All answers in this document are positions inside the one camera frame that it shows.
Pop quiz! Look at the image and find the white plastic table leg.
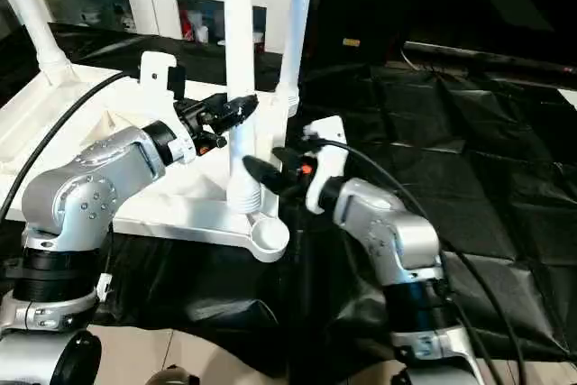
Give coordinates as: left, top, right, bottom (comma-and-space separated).
0, 0, 76, 85
224, 0, 266, 215
275, 0, 317, 116

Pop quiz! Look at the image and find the white plastic table top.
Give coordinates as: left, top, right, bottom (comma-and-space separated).
0, 62, 299, 264

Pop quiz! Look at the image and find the red packet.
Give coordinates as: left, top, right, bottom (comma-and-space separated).
179, 8, 196, 41

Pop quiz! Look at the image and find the black plastic mat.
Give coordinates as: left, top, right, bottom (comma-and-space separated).
0, 19, 577, 385

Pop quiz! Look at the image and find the dark grey robot foot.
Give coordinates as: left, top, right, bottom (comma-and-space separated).
147, 364, 200, 385

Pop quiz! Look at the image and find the long black bar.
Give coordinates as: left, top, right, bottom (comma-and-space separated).
403, 40, 577, 78

